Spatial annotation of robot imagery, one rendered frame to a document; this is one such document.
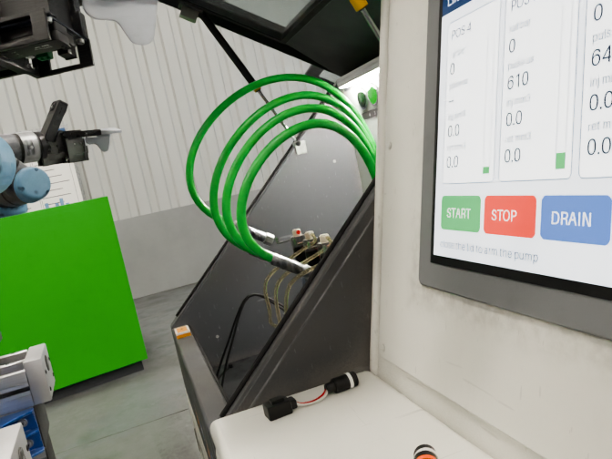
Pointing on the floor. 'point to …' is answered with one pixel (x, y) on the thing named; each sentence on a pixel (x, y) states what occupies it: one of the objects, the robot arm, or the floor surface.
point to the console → (477, 354)
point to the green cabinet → (69, 294)
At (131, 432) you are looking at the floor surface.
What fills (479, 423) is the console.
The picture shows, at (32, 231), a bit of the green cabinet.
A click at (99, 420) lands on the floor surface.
